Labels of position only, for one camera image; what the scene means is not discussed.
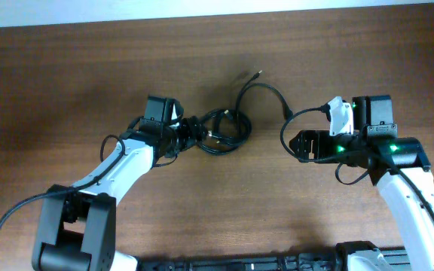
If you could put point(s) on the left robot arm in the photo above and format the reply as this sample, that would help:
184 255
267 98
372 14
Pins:
77 225

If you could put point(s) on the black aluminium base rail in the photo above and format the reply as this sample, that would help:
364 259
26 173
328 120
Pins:
343 256

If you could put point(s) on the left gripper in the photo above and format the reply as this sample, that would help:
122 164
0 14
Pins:
194 133

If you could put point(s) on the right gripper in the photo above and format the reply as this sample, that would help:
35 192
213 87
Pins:
307 137

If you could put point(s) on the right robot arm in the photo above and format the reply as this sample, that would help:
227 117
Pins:
363 133

